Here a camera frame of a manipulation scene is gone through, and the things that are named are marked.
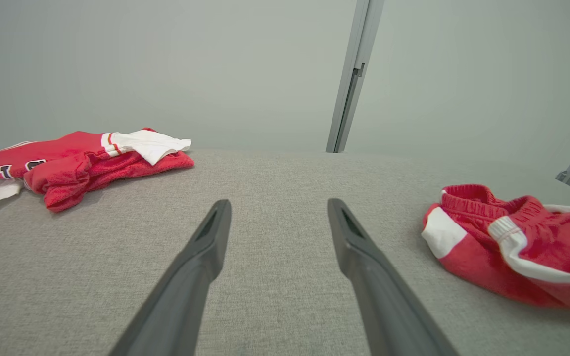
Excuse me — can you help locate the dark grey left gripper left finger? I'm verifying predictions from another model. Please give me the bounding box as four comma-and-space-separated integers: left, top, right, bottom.
109, 200, 232, 356

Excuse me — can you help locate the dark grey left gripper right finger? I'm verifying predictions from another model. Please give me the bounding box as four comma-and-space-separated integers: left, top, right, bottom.
328, 199, 459, 356

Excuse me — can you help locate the red jersey with white sleeves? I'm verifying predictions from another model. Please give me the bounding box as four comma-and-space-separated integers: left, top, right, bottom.
0, 128, 195, 213

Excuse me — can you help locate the red Bulls shorts white trim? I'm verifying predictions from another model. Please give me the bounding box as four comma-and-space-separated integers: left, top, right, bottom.
422, 184, 570, 313

